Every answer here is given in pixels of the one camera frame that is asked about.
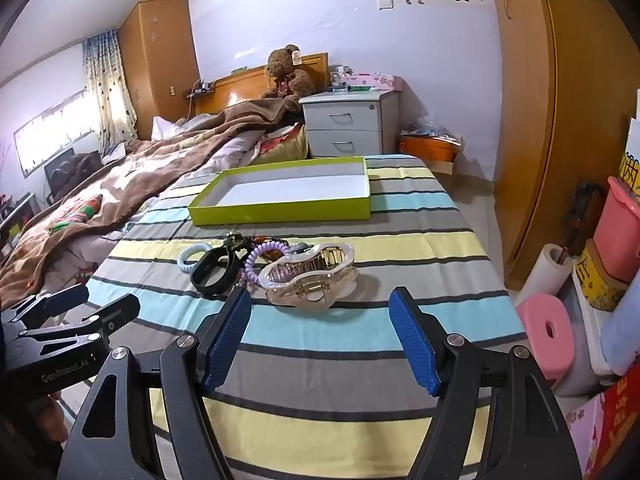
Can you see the red patterned cloth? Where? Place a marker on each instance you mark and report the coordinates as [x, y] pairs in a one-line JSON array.
[[275, 145]]

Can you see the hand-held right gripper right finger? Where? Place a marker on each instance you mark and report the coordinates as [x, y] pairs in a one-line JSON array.
[[412, 340]]

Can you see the pink plastic bucket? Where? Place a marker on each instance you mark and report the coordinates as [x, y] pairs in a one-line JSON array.
[[617, 230]]

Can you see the dark umbrella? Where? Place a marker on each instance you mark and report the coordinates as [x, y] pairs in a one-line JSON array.
[[585, 215]]

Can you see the black power strip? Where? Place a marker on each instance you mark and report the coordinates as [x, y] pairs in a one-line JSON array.
[[200, 87]]

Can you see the patterned curtain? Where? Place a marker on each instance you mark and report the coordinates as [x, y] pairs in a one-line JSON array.
[[107, 95]]

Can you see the large wooden wardrobe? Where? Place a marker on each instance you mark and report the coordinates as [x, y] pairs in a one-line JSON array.
[[550, 110]]

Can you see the brown blanket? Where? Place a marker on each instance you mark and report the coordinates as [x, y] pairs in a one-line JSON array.
[[125, 180]]

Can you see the pink plastic stool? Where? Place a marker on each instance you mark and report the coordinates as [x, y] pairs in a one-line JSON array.
[[535, 320]]

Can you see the clear plastic bag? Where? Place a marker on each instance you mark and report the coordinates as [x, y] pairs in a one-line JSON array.
[[430, 127]]

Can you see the tall wooden cabinet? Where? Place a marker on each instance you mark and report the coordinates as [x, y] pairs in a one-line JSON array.
[[160, 60]]

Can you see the window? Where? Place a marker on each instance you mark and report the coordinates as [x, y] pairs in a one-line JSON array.
[[50, 130]]

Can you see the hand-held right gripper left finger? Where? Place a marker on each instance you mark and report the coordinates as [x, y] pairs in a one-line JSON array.
[[227, 340]]

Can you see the pink floral box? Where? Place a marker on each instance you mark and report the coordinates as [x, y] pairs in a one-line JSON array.
[[380, 81]]

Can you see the wooden headboard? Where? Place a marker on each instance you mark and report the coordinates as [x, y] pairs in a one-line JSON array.
[[235, 85]]

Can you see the red printed box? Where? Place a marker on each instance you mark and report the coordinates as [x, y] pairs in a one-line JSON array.
[[620, 420]]

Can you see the person's left hand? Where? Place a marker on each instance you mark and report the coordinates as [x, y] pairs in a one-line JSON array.
[[50, 412]]

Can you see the black wristband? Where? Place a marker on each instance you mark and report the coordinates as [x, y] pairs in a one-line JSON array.
[[215, 286]]

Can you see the white paper roll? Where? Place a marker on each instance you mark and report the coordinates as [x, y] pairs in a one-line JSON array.
[[542, 275]]

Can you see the brown teddy bear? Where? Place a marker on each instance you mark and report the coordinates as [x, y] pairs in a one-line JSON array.
[[285, 67]]

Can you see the yellow mattress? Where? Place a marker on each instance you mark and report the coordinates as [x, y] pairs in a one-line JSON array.
[[297, 149]]

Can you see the cardboard piece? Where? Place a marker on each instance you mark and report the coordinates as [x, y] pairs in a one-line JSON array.
[[442, 166]]

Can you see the orange box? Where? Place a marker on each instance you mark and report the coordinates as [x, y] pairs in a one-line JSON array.
[[430, 149]]

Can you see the green shallow box tray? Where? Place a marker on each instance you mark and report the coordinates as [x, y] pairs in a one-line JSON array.
[[280, 210]]

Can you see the black monitor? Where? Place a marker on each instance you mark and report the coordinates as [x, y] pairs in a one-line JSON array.
[[60, 180]]

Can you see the white drawer nightstand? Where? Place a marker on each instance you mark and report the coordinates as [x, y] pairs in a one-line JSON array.
[[345, 120]]

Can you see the white wall switch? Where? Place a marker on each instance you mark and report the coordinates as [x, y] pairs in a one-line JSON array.
[[386, 2]]

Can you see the white pillow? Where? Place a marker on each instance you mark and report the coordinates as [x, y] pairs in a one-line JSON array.
[[162, 129]]

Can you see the yellow printed box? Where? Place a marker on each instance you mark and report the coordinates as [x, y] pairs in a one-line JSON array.
[[600, 285]]

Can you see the clear hair claw clip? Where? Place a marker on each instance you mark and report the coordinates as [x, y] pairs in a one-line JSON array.
[[320, 270]]

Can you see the pink floral bag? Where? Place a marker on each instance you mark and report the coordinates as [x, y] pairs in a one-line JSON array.
[[582, 435]]

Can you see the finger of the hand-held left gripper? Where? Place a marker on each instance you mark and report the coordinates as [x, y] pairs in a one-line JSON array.
[[55, 302], [112, 315]]

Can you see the clear glass container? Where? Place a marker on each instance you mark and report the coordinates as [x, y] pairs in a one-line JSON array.
[[337, 80]]

